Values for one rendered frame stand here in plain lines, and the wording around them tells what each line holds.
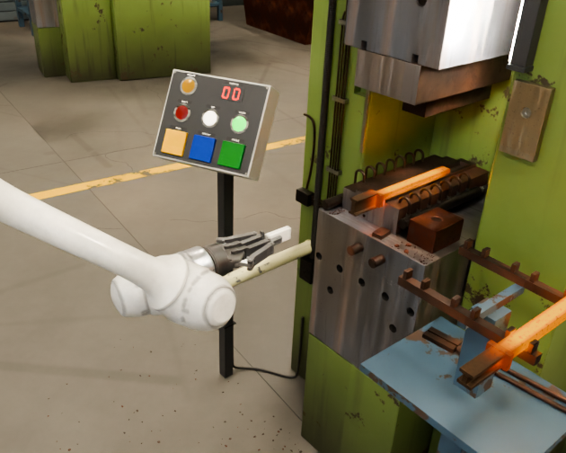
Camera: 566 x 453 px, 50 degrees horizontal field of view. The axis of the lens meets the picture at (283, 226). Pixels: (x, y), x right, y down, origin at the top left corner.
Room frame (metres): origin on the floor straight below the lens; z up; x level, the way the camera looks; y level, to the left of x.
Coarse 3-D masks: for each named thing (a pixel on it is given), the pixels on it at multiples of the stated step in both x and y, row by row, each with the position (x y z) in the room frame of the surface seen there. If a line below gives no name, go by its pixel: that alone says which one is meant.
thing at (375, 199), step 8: (440, 168) 1.66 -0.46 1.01; (448, 168) 1.67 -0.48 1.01; (416, 176) 1.60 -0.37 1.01; (424, 176) 1.60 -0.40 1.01; (432, 176) 1.61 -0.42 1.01; (400, 184) 1.54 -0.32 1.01; (408, 184) 1.54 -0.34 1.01; (416, 184) 1.56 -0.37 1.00; (368, 192) 1.45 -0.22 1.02; (376, 192) 1.45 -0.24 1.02; (384, 192) 1.48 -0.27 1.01; (392, 192) 1.49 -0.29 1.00; (352, 200) 1.41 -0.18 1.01; (360, 200) 1.41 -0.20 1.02; (368, 200) 1.44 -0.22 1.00; (376, 200) 1.45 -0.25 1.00; (352, 208) 1.41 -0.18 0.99; (360, 208) 1.42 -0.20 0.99; (368, 208) 1.44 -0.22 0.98
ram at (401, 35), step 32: (352, 0) 1.59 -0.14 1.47; (384, 0) 1.51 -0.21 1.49; (416, 0) 1.44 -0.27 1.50; (448, 0) 1.38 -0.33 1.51; (480, 0) 1.46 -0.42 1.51; (512, 0) 1.55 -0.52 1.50; (352, 32) 1.58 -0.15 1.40; (384, 32) 1.51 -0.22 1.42; (416, 32) 1.44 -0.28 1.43; (448, 32) 1.39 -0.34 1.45; (480, 32) 1.47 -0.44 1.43; (512, 32) 1.57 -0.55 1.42; (448, 64) 1.40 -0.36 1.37
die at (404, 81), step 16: (368, 64) 1.53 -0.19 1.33; (384, 64) 1.50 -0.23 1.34; (400, 64) 1.46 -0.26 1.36; (416, 64) 1.43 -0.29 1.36; (464, 64) 1.54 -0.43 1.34; (480, 64) 1.58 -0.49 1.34; (496, 64) 1.64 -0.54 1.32; (368, 80) 1.53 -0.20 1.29; (384, 80) 1.49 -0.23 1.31; (400, 80) 1.46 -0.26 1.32; (416, 80) 1.42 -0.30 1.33; (432, 80) 1.45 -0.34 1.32; (448, 80) 1.50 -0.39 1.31; (464, 80) 1.55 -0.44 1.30; (480, 80) 1.59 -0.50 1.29; (496, 80) 1.65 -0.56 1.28; (400, 96) 1.45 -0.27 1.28; (416, 96) 1.42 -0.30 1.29; (432, 96) 1.46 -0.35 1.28
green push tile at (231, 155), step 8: (224, 144) 1.71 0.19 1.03; (232, 144) 1.70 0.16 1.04; (240, 144) 1.70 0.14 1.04; (224, 152) 1.70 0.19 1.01; (232, 152) 1.69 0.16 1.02; (240, 152) 1.68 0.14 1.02; (224, 160) 1.68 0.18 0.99; (232, 160) 1.68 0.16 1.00; (240, 160) 1.67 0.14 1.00; (240, 168) 1.66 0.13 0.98
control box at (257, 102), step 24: (192, 72) 1.88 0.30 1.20; (168, 96) 1.86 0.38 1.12; (192, 96) 1.83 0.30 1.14; (216, 96) 1.81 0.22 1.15; (240, 96) 1.78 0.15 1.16; (264, 96) 1.76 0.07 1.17; (168, 120) 1.82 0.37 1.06; (192, 120) 1.79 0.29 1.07; (216, 120) 1.76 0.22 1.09; (264, 120) 1.73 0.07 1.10; (216, 144) 1.73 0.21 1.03; (264, 144) 1.74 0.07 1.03; (216, 168) 1.69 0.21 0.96
